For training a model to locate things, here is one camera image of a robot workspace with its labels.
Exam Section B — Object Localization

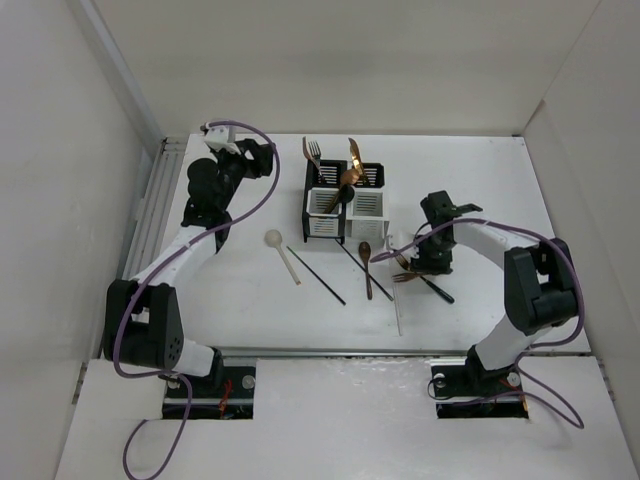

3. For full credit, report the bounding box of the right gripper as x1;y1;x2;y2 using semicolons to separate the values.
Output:
408;233;455;277

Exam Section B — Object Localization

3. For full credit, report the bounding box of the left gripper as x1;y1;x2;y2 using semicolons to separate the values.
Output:
211;139;272;211

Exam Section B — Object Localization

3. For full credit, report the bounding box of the rose gold fork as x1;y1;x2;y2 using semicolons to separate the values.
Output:
392;271;425;283

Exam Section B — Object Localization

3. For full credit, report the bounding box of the white chopstick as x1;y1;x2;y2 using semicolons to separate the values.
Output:
393;283;403;337

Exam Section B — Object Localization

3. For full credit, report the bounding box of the brown wooden spoon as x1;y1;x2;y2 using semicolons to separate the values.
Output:
358;241;373;300

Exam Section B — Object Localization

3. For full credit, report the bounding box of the copper knife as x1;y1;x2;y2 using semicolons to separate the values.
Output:
348;137;361;160

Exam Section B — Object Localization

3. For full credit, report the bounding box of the black chopstick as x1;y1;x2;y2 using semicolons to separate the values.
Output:
286;245;347;306
334;239;395;302

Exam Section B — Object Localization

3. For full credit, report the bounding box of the silver fork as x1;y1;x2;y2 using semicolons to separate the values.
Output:
307;140;326;183

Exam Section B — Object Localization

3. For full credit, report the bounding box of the black round spoon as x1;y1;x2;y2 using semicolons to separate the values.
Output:
323;185;355;214

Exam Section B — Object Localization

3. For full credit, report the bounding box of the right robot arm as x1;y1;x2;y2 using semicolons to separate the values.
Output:
411;191;584;397

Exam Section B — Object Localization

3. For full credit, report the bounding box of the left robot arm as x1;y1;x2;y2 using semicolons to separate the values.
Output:
102;139;275;397

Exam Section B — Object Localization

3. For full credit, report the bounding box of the black utensil rack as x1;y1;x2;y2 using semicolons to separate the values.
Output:
301;160;347;243

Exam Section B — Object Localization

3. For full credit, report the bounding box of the white utensil rack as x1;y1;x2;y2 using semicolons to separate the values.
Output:
345;163;389;245

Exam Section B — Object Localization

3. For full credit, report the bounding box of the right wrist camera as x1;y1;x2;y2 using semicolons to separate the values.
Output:
384;234;403;258

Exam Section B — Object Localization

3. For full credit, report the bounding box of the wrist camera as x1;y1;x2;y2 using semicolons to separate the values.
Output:
201;123;240;154
384;234;403;258

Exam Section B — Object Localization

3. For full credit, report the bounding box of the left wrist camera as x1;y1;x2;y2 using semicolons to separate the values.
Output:
201;123;240;154

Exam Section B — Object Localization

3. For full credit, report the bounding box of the aluminium rail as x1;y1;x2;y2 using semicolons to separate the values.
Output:
219;347;596;362

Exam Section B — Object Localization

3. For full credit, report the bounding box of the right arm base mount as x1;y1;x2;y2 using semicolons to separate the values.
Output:
428;364;529;419

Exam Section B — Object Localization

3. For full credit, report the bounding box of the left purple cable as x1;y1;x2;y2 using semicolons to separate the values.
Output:
113;119;279;479

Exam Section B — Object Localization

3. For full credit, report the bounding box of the purple cable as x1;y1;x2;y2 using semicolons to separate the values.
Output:
113;119;279;479
369;217;586;431

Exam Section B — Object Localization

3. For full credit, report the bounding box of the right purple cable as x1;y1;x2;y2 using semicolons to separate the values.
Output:
369;217;586;431

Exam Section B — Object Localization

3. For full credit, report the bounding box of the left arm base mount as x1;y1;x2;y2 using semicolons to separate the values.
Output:
160;358;257;420

